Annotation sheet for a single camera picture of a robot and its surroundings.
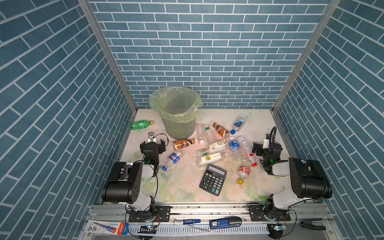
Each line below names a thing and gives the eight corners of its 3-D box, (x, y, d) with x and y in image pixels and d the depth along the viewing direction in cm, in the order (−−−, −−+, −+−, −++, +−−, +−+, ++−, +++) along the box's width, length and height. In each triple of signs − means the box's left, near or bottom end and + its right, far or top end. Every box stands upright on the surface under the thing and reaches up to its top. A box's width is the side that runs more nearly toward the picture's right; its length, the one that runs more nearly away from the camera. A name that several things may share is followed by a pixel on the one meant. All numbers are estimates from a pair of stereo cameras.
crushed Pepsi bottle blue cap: (162, 169, 91) (160, 165, 86) (176, 154, 97) (175, 150, 93) (167, 174, 89) (166, 170, 85) (181, 158, 96) (181, 154, 91)
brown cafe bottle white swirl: (224, 140, 103) (225, 136, 99) (208, 127, 110) (209, 123, 107) (228, 136, 105) (230, 132, 101) (213, 124, 112) (213, 119, 109)
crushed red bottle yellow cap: (236, 183, 85) (238, 180, 81) (238, 169, 90) (240, 165, 86) (247, 186, 84) (249, 183, 80) (248, 172, 89) (250, 168, 85)
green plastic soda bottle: (131, 130, 109) (129, 125, 105) (134, 123, 113) (131, 119, 109) (151, 130, 109) (150, 125, 105) (153, 123, 113) (152, 119, 109)
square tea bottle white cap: (199, 166, 90) (199, 163, 87) (197, 161, 93) (197, 157, 89) (227, 158, 94) (229, 155, 91) (225, 153, 96) (226, 150, 93)
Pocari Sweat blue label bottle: (230, 160, 94) (232, 156, 90) (227, 140, 104) (229, 136, 100) (241, 160, 94) (242, 156, 90) (237, 140, 104) (238, 136, 100)
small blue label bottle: (229, 133, 108) (230, 128, 105) (238, 120, 117) (239, 115, 113) (235, 136, 107) (236, 131, 103) (243, 122, 115) (245, 118, 111)
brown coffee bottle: (175, 151, 97) (174, 148, 94) (173, 144, 100) (172, 140, 97) (198, 146, 100) (198, 142, 97) (195, 139, 103) (195, 135, 100)
